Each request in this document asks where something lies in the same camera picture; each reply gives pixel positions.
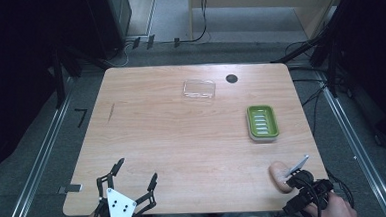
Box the green soap dish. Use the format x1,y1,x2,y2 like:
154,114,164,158
245,103,281,144

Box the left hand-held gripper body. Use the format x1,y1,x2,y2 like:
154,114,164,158
90,186,151,217

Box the beige soap bar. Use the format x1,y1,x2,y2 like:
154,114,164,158
268,160,295,195

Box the silver tape strip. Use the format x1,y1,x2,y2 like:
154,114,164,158
58,182,84,196

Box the black metal stand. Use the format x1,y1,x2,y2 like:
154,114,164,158
46,43,85,110
267,0,365,102

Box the black cabinet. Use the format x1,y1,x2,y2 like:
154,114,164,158
84,0,135,62

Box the clear plastic lid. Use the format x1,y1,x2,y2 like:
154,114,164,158
181,77,218,102

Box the light wooden cabinet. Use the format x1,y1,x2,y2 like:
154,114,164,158
187,0,351,47

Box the white floor cable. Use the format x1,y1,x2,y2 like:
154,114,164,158
105,40,137,69

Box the black hanging cable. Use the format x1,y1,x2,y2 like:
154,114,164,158
176,0,212,45

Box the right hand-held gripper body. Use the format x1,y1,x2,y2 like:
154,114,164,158
280,153,336,217

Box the black round table grommet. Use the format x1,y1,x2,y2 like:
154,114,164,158
225,73,239,85

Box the black floor cable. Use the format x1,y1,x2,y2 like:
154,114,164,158
290,64,337,139

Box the person's right hand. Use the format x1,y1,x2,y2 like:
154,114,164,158
302,190,360,217

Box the metal floor rail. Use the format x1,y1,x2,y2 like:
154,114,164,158
315,67,386,217
0,78,83,217

